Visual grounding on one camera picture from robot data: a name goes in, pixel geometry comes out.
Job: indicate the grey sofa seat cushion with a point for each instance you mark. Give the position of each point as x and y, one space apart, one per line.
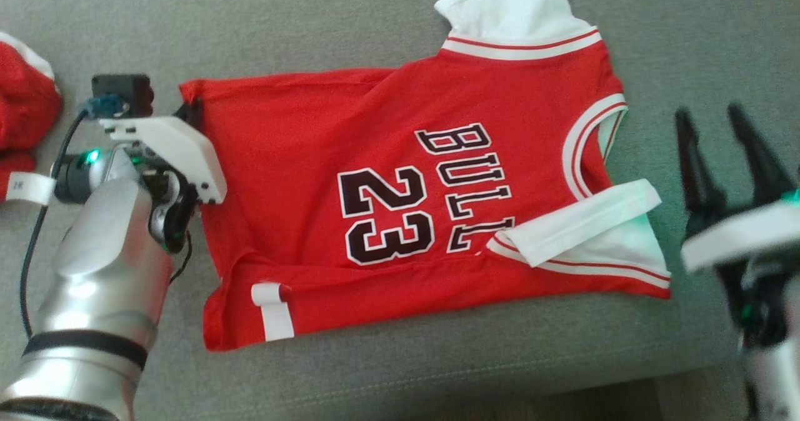
375 383

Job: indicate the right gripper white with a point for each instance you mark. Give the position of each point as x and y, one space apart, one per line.
737 237

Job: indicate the red Bulls 23 jersey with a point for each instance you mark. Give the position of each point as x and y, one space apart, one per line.
300 158

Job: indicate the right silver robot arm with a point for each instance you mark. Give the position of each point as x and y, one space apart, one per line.
775 383

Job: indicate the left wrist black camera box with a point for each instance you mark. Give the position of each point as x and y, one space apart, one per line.
125 90

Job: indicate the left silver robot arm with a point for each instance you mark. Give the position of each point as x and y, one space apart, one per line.
100 271

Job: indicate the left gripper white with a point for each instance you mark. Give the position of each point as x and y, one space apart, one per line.
181 152

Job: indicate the red shorts with white stripes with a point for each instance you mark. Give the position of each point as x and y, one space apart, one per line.
25 102

